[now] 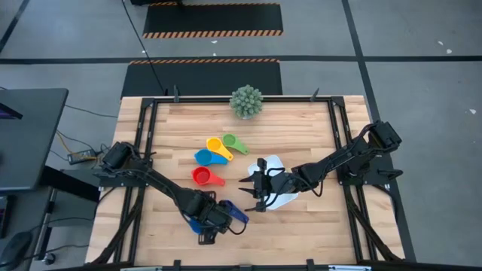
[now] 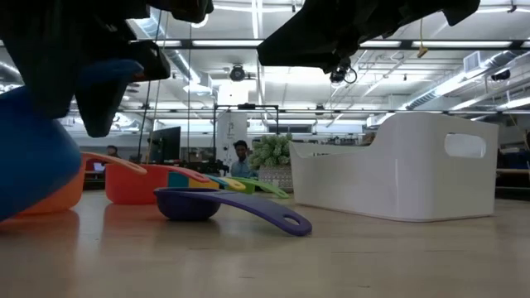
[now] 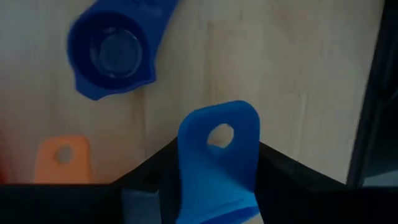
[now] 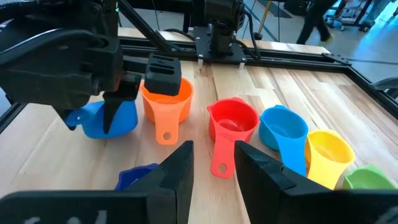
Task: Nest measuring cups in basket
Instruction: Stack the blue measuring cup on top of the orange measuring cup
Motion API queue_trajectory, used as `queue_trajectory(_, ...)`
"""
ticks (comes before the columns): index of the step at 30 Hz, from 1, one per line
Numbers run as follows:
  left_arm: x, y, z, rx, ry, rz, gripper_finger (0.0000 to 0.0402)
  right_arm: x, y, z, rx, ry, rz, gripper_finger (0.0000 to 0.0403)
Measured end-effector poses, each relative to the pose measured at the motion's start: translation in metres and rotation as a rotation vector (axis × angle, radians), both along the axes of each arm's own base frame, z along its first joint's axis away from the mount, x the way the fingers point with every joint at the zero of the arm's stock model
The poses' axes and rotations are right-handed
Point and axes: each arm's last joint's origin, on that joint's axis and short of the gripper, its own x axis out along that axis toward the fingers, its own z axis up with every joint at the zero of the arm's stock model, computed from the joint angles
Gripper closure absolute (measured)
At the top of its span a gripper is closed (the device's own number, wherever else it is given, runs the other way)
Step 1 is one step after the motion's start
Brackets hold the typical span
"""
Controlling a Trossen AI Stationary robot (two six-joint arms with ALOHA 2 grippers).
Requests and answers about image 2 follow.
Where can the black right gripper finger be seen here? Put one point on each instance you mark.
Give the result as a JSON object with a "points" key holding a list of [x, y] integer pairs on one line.
{"points": [[302, 45]]}

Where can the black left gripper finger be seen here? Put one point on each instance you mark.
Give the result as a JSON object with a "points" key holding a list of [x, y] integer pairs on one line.
{"points": [[155, 62], [97, 111]]}

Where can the red plastic measuring cup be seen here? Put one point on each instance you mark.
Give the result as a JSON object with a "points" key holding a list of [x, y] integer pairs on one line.
{"points": [[132, 186]]}

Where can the blue plastic measuring cup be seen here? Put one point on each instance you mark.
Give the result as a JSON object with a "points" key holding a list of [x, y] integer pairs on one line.
{"points": [[33, 165]]}

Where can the orange plastic measuring cup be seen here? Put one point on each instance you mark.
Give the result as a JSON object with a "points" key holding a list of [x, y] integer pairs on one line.
{"points": [[62, 194]]}

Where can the purple plastic measuring cup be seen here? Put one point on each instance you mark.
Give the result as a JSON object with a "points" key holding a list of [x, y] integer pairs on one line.
{"points": [[186, 205]]}

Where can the green plastic measuring cup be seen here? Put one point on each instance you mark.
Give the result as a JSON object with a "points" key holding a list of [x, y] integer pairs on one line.
{"points": [[269, 188]]}

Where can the yellow plastic measuring cup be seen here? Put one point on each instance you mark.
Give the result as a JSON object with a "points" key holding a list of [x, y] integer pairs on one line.
{"points": [[236, 185]]}

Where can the white plastic basket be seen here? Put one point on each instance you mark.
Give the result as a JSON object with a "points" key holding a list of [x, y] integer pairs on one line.
{"points": [[393, 178]]}

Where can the person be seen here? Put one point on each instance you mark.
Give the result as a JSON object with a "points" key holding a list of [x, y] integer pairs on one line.
{"points": [[112, 151], [241, 167]]}

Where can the black round ceiling fixture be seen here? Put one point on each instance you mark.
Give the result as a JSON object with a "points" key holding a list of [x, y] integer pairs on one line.
{"points": [[237, 73]]}

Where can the black monitor screen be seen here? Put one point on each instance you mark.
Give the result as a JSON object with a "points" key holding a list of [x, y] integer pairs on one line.
{"points": [[165, 145]]}

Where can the green potted succulent plant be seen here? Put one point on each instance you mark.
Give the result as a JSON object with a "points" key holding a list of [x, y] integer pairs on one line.
{"points": [[271, 151]]}

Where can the black aluminium rig frame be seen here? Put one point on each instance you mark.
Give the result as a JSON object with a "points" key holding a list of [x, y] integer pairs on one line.
{"points": [[186, 43]]}

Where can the black overhead rig camera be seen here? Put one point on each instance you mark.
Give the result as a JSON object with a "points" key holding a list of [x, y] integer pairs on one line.
{"points": [[337, 76]]}

